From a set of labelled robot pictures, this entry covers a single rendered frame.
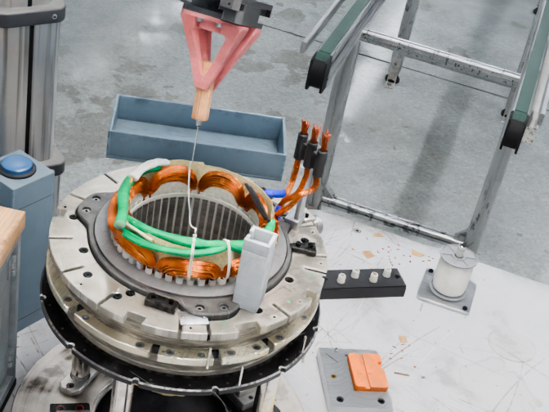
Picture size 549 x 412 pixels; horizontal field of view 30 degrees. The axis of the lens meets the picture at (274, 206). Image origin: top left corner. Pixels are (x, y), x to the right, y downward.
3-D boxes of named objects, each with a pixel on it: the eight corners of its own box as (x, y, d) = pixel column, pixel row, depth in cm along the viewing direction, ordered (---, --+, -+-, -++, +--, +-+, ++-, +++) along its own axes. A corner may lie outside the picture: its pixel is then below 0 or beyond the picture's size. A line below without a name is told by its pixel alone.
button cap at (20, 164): (38, 169, 135) (39, 163, 134) (15, 179, 132) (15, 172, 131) (18, 155, 137) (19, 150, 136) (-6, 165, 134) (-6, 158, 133)
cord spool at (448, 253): (462, 306, 167) (475, 272, 163) (426, 293, 168) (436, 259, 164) (468, 284, 173) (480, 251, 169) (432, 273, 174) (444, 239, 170)
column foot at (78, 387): (102, 369, 139) (103, 364, 139) (75, 399, 134) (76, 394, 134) (83, 360, 140) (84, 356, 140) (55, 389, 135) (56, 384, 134)
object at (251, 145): (254, 267, 167) (284, 117, 152) (254, 311, 158) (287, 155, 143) (101, 248, 165) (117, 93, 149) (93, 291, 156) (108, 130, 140)
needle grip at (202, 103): (208, 122, 105) (218, 64, 104) (191, 119, 105) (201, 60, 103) (207, 119, 107) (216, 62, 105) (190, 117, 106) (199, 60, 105)
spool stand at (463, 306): (468, 316, 166) (485, 268, 161) (415, 298, 168) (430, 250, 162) (476, 286, 174) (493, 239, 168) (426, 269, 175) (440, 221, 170)
